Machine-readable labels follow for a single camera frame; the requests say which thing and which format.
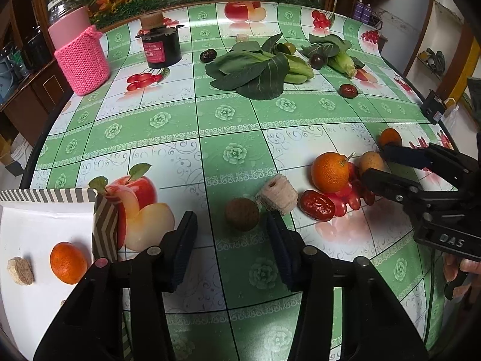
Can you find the pink bottle with knitted sleeve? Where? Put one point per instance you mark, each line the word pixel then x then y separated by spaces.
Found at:
pixel 82 64

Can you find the black device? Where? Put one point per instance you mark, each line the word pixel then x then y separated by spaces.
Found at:
pixel 434 106

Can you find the black canister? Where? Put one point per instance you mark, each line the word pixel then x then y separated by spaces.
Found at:
pixel 161 47

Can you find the white plastic bag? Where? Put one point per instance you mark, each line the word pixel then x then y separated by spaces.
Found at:
pixel 452 116

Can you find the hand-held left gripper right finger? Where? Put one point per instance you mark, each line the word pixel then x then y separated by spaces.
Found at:
pixel 282 252

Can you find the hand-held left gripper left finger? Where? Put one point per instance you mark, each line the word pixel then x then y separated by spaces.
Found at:
pixel 184 252

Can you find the green jujube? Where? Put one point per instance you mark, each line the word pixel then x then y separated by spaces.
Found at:
pixel 289 48

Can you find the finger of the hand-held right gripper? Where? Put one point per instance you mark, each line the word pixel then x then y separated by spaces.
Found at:
pixel 404 156
pixel 390 187

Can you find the brown walnut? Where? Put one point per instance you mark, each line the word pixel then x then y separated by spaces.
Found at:
pixel 242 214

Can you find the dark brown jujube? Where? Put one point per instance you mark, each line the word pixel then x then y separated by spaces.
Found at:
pixel 208 55
pixel 317 60
pixel 347 91

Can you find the beige fibrous chunk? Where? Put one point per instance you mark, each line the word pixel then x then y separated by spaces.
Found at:
pixel 20 270
pixel 280 195

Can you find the wooden cabinet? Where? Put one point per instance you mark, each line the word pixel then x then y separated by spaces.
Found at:
pixel 26 82

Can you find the orange mandarin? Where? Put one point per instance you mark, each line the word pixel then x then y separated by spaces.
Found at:
pixel 67 257
pixel 330 172
pixel 389 136

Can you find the person's right hand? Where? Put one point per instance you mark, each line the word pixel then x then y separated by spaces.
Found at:
pixel 454 270

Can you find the striped cardboard box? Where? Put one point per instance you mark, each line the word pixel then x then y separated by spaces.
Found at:
pixel 37 229

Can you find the dark leafy greens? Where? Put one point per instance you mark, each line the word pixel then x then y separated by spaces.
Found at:
pixel 327 47

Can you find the red dried jujube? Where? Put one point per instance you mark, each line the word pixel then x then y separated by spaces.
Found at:
pixel 317 205

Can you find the purple bottle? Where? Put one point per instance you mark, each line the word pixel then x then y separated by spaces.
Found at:
pixel 367 12
pixel 359 10

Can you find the small beige chunk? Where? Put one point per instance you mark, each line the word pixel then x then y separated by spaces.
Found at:
pixel 241 37

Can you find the cork stopper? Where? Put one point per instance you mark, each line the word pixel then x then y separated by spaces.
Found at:
pixel 152 19

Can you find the yellow board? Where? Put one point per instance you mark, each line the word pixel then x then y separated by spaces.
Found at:
pixel 464 77

